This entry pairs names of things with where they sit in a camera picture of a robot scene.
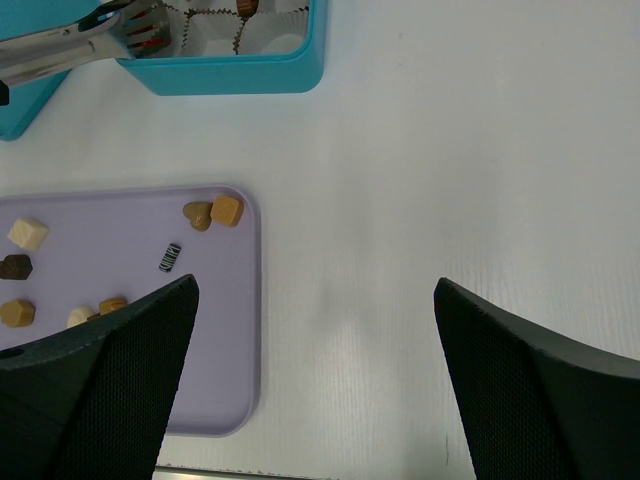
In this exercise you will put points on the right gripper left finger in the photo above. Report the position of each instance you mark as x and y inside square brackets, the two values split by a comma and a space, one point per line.
[93, 401]

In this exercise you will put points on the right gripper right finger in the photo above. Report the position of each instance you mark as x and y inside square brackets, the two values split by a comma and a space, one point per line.
[535, 404]

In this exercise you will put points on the striped dark chocolate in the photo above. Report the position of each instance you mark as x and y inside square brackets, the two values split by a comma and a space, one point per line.
[169, 257]

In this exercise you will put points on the teal box lid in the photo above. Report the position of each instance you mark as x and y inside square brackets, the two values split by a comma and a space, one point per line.
[26, 102]

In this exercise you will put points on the metal serving tongs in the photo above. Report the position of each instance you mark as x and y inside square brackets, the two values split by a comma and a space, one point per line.
[102, 34]

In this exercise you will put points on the red lips chocolate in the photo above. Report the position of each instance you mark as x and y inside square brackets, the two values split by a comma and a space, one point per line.
[150, 45]

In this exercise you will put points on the brown log chocolate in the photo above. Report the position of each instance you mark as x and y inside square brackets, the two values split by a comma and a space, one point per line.
[247, 8]

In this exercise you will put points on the white oval chocolate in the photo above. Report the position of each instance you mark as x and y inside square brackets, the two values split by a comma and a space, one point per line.
[80, 315]

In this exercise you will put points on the caramel round cookie chocolate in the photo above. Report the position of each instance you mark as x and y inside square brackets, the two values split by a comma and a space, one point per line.
[112, 304]

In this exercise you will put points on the dark heart chocolate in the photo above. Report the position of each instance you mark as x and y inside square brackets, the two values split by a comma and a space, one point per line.
[16, 267]

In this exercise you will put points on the white square chocolate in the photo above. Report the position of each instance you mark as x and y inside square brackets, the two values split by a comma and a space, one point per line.
[28, 233]

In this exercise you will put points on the caramel heart chocolate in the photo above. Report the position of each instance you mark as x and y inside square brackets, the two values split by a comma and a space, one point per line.
[198, 213]

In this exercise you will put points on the teal chocolate box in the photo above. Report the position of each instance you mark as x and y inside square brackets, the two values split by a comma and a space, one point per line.
[296, 71]

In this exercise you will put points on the lilac plastic tray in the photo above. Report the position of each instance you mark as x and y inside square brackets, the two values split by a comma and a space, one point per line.
[109, 244]

